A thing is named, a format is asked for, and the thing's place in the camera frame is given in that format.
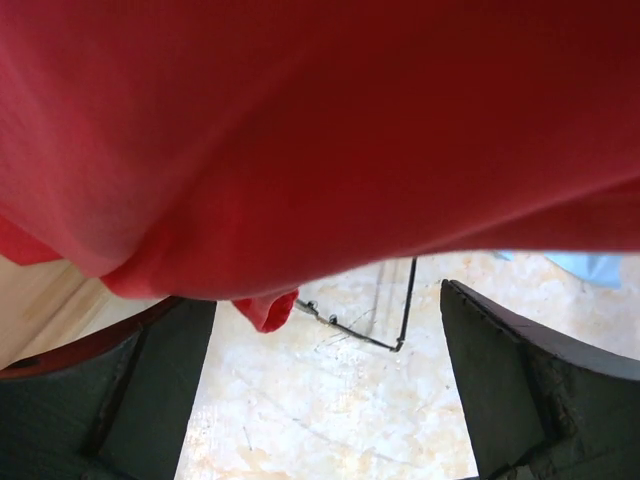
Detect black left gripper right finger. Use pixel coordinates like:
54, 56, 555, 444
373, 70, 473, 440
440, 280, 639, 479

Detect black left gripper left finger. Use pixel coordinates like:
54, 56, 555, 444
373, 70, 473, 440
1, 297, 217, 479

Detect small light blue cloth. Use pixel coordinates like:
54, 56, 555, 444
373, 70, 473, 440
494, 251, 624, 290

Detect red hanging shirt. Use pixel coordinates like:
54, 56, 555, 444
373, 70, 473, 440
1, 1, 639, 332

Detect thin wire-frame sunglasses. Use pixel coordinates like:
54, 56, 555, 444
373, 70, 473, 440
294, 257, 418, 353

